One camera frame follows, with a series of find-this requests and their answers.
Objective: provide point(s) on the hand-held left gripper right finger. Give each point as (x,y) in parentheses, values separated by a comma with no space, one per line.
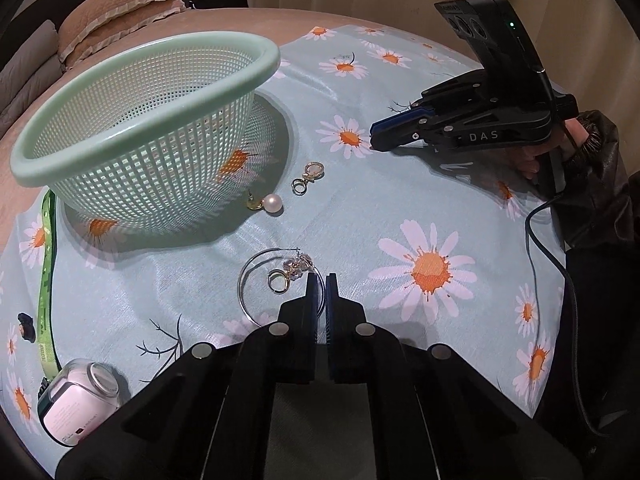
(331,300)

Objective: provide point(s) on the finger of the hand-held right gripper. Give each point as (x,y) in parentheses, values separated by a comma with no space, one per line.
(450,91)
(395,127)

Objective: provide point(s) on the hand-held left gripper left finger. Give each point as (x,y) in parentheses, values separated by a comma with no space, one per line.
(310,296)

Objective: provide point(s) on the gold crystal earring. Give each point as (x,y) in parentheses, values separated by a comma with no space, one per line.
(279,281)

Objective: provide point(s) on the large silver hoop earring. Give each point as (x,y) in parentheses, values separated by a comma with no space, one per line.
(243,290)

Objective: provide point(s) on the pearl stud earring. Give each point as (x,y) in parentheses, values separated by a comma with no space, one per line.
(272,204)

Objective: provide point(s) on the green plastic mesh basket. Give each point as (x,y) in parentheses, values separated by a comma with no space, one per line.
(150,125)

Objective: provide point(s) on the person's right hand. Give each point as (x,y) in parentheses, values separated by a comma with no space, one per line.
(529,162)

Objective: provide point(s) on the daisy print tablecloth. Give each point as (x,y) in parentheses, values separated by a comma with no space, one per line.
(400,220)

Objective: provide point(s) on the person's dark clothing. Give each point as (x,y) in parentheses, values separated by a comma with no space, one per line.
(605,320)

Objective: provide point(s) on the white cosmetic jar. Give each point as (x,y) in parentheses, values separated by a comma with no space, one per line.
(75,400)

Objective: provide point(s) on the green measuring tape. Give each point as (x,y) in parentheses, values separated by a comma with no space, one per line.
(46,285)

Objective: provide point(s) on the small black hair clip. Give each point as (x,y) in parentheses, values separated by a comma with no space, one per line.
(26,326)

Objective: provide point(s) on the pink ruffled pillow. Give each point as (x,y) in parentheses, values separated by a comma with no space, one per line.
(115,15)

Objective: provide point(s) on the grey cushion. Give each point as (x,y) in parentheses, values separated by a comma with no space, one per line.
(27,75)

